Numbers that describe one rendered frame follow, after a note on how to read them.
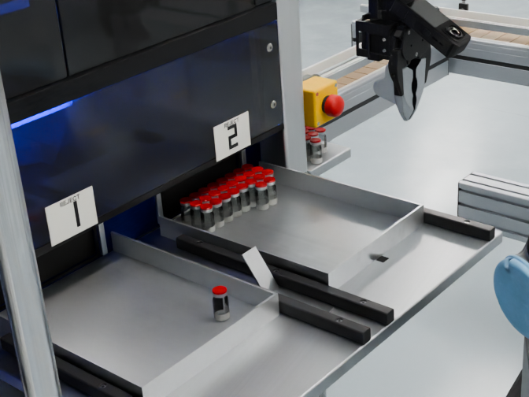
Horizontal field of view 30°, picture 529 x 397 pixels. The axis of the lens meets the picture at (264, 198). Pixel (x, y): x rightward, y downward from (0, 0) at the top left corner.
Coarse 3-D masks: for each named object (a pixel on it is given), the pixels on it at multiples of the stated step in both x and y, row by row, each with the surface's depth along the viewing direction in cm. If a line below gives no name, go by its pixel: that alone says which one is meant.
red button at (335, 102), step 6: (330, 96) 177; (336, 96) 177; (330, 102) 176; (336, 102) 176; (342, 102) 178; (324, 108) 177; (330, 108) 176; (336, 108) 176; (342, 108) 178; (330, 114) 177; (336, 114) 177
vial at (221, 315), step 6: (216, 300) 136; (222, 300) 135; (216, 306) 136; (222, 306) 136; (228, 306) 137; (216, 312) 136; (222, 312) 136; (228, 312) 137; (216, 318) 137; (222, 318) 137
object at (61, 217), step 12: (84, 192) 139; (60, 204) 136; (72, 204) 138; (84, 204) 140; (48, 216) 135; (60, 216) 137; (72, 216) 139; (84, 216) 140; (96, 216) 142; (48, 228) 136; (60, 228) 137; (72, 228) 139; (84, 228) 141; (60, 240) 138
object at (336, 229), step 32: (288, 192) 173; (320, 192) 171; (352, 192) 166; (160, 224) 161; (224, 224) 163; (256, 224) 163; (288, 224) 162; (320, 224) 161; (352, 224) 160; (384, 224) 160; (416, 224) 158; (288, 256) 152; (320, 256) 152; (352, 256) 144
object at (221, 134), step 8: (232, 120) 160; (240, 120) 162; (248, 120) 164; (216, 128) 158; (224, 128) 159; (232, 128) 161; (240, 128) 162; (248, 128) 164; (216, 136) 158; (224, 136) 160; (240, 136) 163; (248, 136) 165; (216, 144) 159; (224, 144) 160; (232, 144) 162; (240, 144) 163; (248, 144) 165; (216, 152) 159; (224, 152) 161; (232, 152) 162; (216, 160) 160
